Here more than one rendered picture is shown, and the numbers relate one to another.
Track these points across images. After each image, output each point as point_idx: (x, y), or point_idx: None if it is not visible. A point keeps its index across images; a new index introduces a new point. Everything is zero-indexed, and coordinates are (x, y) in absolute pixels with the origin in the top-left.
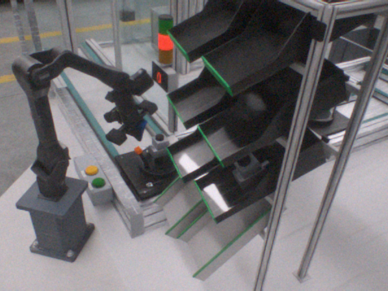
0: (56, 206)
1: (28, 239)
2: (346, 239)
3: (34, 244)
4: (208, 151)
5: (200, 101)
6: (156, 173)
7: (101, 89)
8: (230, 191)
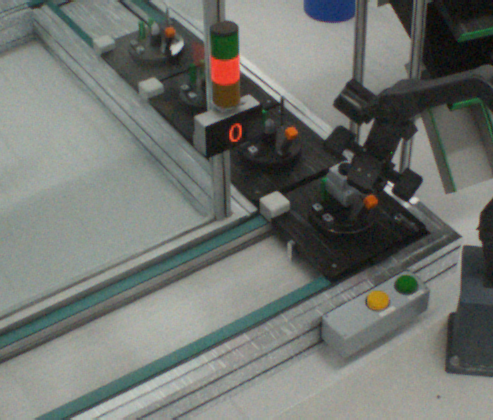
0: None
1: None
2: (383, 80)
3: None
4: (459, 63)
5: (469, 9)
6: (375, 208)
7: (21, 376)
8: None
